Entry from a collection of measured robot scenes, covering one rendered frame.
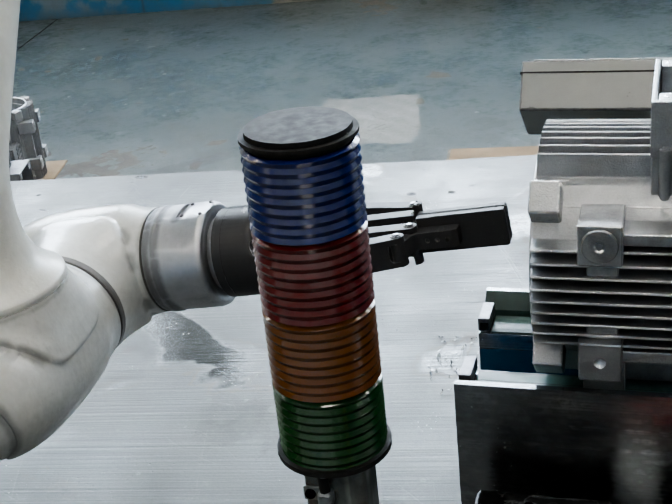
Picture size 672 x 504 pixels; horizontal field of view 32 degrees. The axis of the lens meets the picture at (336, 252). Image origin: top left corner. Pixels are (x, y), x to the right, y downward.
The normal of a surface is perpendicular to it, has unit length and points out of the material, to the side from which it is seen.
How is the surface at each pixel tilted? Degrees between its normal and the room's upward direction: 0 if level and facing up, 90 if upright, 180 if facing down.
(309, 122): 0
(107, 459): 0
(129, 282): 73
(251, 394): 0
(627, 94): 51
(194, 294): 112
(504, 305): 45
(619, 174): 88
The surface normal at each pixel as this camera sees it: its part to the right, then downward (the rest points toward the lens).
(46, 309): 0.73, -0.04
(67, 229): -0.23, -0.83
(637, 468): -0.27, 0.43
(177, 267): -0.32, 0.18
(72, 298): 0.94, -0.17
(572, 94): -0.27, -0.24
